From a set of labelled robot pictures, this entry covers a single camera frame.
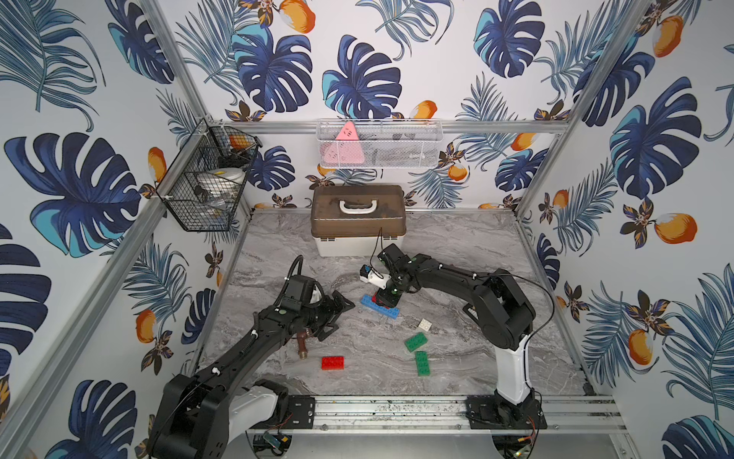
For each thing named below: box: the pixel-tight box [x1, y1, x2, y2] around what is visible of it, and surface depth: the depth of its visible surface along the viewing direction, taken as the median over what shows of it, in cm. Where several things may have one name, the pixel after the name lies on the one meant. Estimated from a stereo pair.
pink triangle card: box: [323, 121, 366, 165], surface depth 92 cm
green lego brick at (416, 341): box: [404, 331, 429, 352], surface depth 87 cm
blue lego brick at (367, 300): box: [360, 293, 383, 312], surface depth 96 cm
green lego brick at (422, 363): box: [415, 350, 431, 377], surface depth 84 cm
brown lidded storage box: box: [310, 185, 408, 258], surface depth 97 cm
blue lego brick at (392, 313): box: [367, 302, 401, 320], surface depth 93 cm
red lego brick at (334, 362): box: [321, 355, 346, 371], surface depth 83 cm
